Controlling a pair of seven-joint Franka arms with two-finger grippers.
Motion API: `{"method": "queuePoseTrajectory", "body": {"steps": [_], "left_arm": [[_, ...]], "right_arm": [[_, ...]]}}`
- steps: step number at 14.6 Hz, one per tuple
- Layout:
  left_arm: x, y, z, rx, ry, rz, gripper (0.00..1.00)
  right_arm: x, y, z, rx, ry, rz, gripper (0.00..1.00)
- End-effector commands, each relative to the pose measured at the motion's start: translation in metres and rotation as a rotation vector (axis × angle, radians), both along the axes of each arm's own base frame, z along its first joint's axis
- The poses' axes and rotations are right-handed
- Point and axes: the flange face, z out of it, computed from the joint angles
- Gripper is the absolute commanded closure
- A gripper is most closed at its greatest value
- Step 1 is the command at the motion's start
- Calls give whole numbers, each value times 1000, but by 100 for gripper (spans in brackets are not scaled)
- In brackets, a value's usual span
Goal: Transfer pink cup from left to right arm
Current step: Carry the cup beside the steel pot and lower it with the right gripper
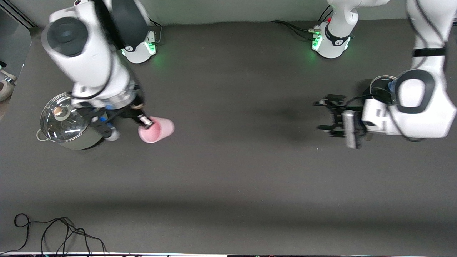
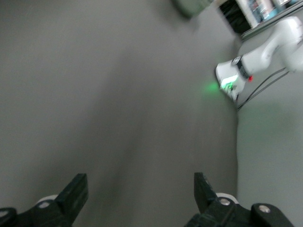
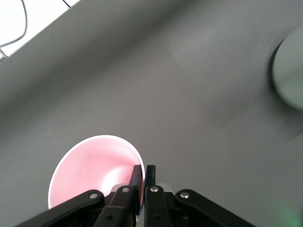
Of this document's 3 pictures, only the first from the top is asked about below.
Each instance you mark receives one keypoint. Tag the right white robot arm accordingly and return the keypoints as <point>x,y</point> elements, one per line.
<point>89,64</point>

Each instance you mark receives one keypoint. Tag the aluminium frame rail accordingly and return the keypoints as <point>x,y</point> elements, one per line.
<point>18,14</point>

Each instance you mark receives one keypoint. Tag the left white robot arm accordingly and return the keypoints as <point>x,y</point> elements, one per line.
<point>428,121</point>

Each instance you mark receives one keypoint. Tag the dark blue saucepan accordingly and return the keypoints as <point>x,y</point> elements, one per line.
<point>366,93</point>

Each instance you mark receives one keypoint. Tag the glass pot lid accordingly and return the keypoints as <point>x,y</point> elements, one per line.
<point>57,128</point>

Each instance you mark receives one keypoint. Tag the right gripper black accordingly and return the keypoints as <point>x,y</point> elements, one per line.
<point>129,112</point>

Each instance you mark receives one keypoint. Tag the pink plastic cup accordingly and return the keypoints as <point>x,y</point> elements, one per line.
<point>160,130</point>

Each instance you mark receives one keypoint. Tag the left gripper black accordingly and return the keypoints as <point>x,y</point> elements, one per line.
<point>337,116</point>

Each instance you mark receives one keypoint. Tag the green cooking pot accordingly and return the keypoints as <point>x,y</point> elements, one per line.
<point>82,142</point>

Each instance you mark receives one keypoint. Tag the beige rounded appliance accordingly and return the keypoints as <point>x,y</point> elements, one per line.
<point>5,89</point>

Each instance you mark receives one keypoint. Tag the dark grey table mat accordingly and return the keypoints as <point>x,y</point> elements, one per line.
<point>228,171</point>

